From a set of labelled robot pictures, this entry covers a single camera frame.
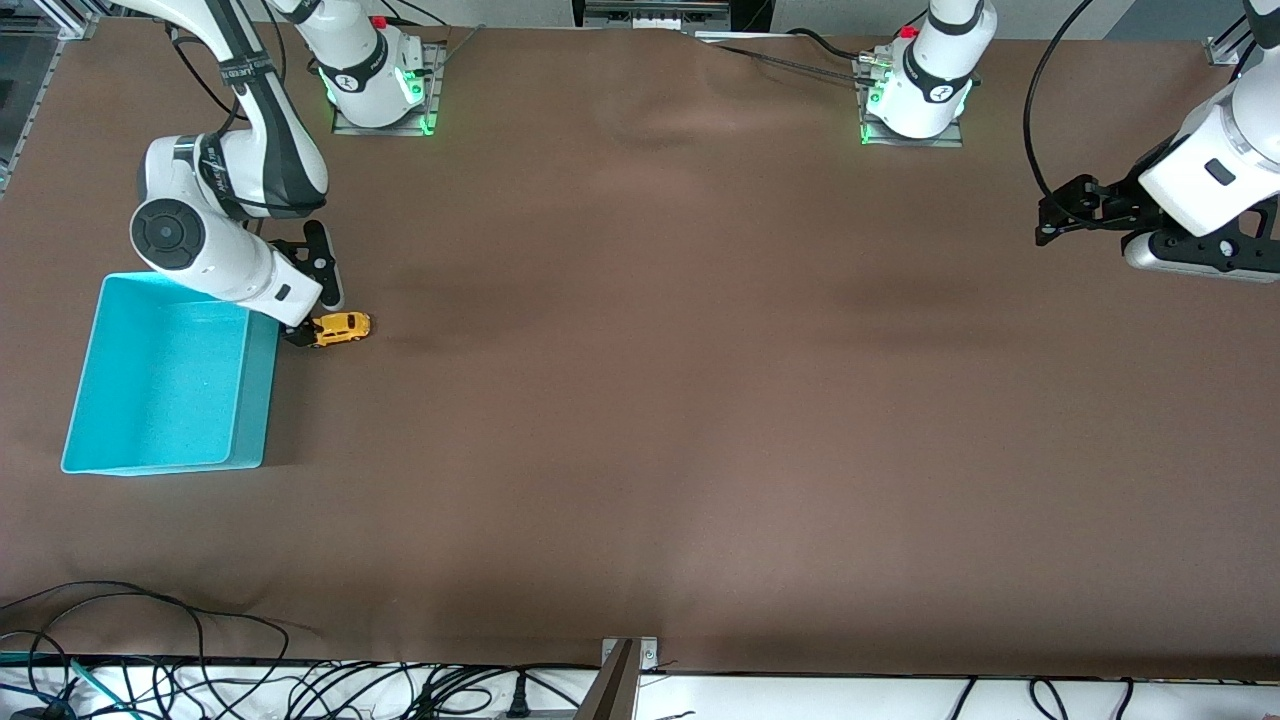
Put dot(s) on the metal mounting bracket plate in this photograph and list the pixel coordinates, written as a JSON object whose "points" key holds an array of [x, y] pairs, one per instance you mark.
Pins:
{"points": [[648, 655]]}

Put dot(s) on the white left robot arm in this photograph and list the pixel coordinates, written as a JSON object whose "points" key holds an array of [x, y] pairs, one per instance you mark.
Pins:
{"points": [[940, 70]]}

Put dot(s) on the short aluminium frame profile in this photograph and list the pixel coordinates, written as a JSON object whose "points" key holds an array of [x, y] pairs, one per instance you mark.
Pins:
{"points": [[1222, 48]]}

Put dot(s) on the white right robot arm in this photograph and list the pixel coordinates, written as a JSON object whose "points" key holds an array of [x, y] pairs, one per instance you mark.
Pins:
{"points": [[200, 240]]}

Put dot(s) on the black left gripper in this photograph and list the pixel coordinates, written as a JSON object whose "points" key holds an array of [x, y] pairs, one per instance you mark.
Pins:
{"points": [[1120, 201]]}

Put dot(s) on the dark metal rack fixture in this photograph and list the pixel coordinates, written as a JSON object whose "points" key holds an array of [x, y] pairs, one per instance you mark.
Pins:
{"points": [[650, 15]]}

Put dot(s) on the grey aluminium post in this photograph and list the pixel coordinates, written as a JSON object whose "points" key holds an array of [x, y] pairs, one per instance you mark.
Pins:
{"points": [[612, 690]]}

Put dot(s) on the brown table cover sheet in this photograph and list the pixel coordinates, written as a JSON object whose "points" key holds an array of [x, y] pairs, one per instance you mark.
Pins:
{"points": [[640, 400]]}

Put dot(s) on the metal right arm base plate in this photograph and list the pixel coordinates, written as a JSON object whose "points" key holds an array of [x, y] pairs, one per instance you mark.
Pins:
{"points": [[437, 95]]}

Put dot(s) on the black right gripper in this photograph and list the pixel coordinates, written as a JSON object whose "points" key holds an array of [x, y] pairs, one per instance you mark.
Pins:
{"points": [[298, 335]]}

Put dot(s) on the white bench ledge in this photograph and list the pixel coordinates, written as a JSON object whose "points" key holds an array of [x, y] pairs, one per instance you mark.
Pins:
{"points": [[800, 700]]}

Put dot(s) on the teal plastic storage bin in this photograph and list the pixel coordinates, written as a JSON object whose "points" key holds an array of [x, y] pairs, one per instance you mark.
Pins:
{"points": [[160, 400]]}

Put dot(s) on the black power plug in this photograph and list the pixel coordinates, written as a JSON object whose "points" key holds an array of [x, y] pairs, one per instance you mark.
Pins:
{"points": [[518, 700]]}

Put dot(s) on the aluminium frame rack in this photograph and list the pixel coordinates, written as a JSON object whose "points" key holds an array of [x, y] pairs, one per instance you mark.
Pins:
{"points": [[25, 80]]}

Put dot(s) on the yellow beetle toy car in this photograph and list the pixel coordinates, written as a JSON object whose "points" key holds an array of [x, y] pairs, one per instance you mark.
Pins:
{"points": [[345, 327]]}

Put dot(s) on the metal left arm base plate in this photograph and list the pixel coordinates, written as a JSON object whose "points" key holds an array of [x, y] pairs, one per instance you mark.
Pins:
{"points": [[930, 142]]}

